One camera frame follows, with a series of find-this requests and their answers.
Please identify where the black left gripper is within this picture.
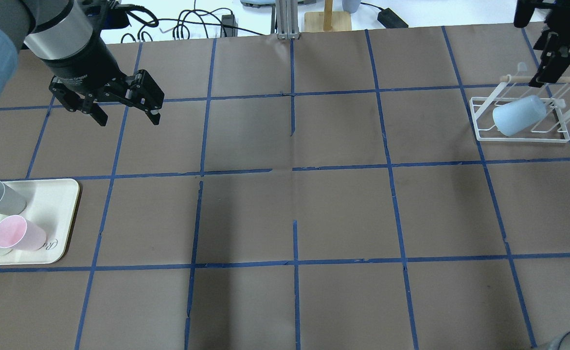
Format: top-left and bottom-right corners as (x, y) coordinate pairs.
(42, 34), (165, 126)

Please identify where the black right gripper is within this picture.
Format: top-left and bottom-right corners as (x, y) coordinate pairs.
(514, 0), (570, 88)

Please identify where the light blue plastic cup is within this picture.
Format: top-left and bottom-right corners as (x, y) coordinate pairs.
(493, 95), (547, 137)

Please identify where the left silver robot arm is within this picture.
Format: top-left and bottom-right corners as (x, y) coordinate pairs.
(0, 0), (165, 126)

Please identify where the pink plastic cup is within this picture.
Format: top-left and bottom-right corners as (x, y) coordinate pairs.
(0, 215), (47, 252)

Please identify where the blue cup on desk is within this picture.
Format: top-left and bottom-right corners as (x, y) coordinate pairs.
(341, 0), (361, 14)

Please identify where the white plastic tray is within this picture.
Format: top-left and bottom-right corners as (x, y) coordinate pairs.
(0, 178), (81, 265)

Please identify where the black power adapter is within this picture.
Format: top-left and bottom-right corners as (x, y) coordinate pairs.
(377, 8), (409, 29)

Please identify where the wooden mug tree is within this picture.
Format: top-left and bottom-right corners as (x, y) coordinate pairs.
(303, 0), (352, 33)

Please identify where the white wire cup rack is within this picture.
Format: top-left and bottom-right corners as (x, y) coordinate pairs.
(469, 62), (570, 143)

